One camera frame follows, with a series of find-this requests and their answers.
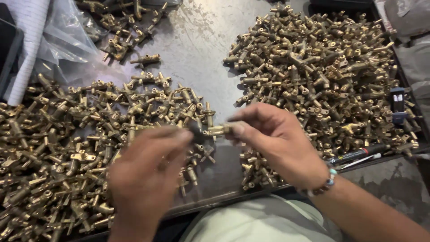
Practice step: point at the blue black small device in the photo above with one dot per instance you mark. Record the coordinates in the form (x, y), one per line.
(398, 104)

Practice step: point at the single brass valve fitting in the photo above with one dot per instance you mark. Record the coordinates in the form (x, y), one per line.
(216, 130)

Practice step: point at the person's right hand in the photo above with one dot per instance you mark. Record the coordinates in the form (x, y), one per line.
(285, 144)

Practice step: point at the lone brass tee fitting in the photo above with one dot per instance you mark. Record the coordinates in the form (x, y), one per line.
(145, 59)

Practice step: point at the small cluster of brass fittings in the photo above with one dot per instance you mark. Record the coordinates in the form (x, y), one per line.
(124, 27)

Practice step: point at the clear plastic bag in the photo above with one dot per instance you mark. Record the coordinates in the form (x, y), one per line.
(65, 40)

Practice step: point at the wide heap of brass fittings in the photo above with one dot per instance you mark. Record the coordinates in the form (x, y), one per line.
(329, 84)

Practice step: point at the black marker pen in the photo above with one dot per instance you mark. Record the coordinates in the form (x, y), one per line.
(359, 154)

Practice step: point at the white lined woven sack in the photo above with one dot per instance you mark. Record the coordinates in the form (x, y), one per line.
(25, 47)

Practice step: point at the large heap of brass fittings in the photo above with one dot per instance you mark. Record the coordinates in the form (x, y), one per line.
(60, 151)

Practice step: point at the person's white shirt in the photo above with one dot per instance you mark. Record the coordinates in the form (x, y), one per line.
(258, 221)

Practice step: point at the person's left hand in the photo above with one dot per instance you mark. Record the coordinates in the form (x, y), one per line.
(144, 181)

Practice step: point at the white pen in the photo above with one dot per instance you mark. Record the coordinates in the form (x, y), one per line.
(359, 161)

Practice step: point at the person's left fingers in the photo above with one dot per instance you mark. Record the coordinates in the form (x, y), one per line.
(171, 136)

